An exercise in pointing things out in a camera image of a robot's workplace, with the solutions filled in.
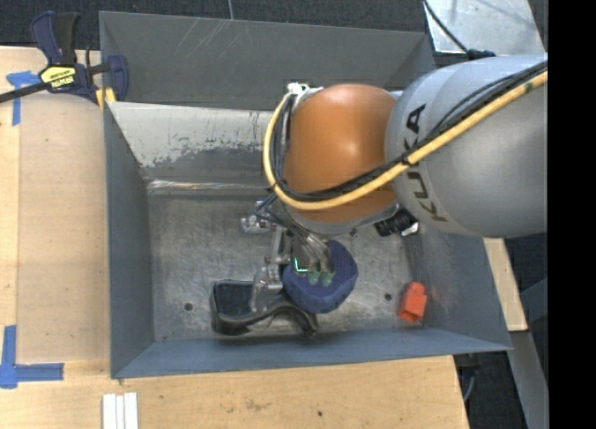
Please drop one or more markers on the blue sponge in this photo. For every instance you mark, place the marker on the blue sponge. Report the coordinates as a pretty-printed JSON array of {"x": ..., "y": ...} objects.
[{"x": 337, "y": 285}]

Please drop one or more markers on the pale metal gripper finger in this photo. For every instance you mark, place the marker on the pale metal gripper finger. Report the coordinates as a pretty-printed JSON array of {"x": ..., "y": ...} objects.
[
  {"x": 261, "y": 292},
  {"x": 275, "y": 284}
]

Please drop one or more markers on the black sunglasses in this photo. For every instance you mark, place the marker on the black sunglasses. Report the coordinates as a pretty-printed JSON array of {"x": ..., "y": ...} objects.
[{"x": 233, "y": 301}]

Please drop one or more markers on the orange small block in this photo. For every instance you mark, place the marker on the orange small block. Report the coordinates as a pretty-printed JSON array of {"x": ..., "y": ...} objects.
[{"x": 412, "y": 302}]

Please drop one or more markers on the pale wood flat board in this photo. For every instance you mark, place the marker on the pale wood flat board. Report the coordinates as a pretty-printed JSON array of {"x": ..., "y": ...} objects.
[{"x": 60, "y": 231}]

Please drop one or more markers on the grey metal bin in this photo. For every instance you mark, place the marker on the grey metal bin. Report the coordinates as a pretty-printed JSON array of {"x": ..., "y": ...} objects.
[{"x": 186, "y": 255}]

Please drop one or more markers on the black cylinder on white bracket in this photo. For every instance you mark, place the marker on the black cylinder on white bracket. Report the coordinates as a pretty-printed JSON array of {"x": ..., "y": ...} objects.
[{"x": 396, "y": 222}]

